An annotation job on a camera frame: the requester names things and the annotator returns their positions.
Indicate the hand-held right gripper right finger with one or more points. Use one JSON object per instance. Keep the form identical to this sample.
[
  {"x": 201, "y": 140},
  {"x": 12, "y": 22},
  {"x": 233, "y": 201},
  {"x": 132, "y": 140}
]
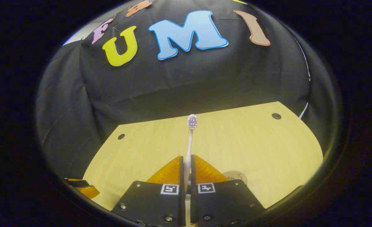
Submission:
[{"x": 193, "y": 205}]

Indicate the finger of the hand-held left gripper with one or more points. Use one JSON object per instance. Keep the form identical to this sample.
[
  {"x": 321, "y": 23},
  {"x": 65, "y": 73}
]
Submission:
[{"x": 78, "y": 183}]

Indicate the pale pink toothbrush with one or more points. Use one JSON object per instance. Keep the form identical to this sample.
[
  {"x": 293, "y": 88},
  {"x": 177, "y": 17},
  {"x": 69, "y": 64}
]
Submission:
[{"x": 192, "y": 121}]

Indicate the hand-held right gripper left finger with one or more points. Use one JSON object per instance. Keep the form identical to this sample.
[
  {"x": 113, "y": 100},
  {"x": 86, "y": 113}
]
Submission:
[{"x": 182, "y": 205}]

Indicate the black backdrop cloth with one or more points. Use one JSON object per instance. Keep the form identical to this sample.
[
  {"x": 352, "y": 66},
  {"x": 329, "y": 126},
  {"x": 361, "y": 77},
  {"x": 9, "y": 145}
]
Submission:
[{"x": 205, "y": 82}]

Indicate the round beige coaster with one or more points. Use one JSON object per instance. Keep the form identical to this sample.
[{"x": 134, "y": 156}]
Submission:
[{"x": 238, "y": 176}]

